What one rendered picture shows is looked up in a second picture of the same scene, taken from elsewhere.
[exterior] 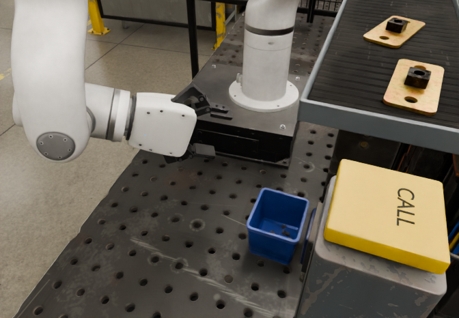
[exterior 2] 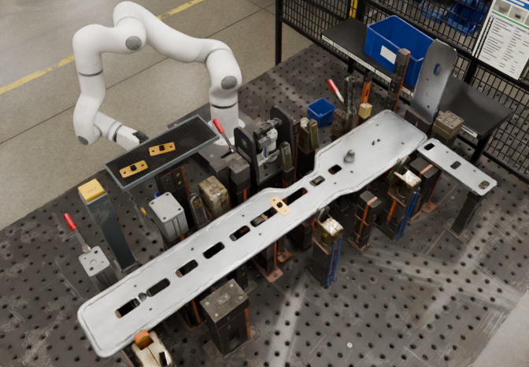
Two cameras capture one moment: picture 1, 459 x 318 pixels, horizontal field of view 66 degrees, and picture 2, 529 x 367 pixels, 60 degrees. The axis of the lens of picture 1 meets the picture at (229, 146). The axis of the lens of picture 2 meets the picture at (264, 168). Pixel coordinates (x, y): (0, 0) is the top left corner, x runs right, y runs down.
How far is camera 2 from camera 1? 145 cm
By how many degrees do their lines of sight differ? 24
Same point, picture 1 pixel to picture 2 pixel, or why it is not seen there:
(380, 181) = (94, 185)
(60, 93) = (83, 127)
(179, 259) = (133, 196)
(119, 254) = (113, 184)
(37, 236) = not seen: hidden behind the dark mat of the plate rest
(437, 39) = (168, 157)
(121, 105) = (112, 130)
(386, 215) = (87, 190)
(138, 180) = not seen: hidden behind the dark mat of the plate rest
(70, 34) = (91, 109)
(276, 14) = (216, 99)
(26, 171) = (139, 109)
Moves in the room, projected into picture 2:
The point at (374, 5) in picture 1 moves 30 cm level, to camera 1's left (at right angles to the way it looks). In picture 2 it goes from (179, 133) to (114, 105)
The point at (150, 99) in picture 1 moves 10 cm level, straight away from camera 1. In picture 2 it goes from (123, 131) to (135, 114)
